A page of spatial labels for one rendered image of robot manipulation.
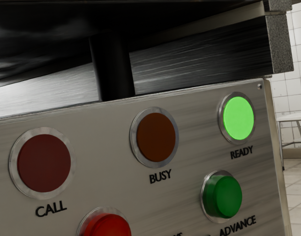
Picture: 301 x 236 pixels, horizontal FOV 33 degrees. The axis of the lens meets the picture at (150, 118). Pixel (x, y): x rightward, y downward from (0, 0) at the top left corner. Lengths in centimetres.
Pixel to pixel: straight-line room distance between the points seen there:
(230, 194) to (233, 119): 6
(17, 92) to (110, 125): 52
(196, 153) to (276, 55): 12
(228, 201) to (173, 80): 18
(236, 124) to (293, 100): 453
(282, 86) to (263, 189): 454
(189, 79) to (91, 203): 22
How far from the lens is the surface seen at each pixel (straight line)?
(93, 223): 30
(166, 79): 51
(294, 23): 486
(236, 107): 38
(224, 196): 36
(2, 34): 39
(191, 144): 35
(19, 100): 82
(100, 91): 43
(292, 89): 490
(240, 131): 38
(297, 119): 428
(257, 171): 40
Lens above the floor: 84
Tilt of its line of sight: 3 degrees down
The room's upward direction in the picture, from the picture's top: 9 degrees counter-clockwise
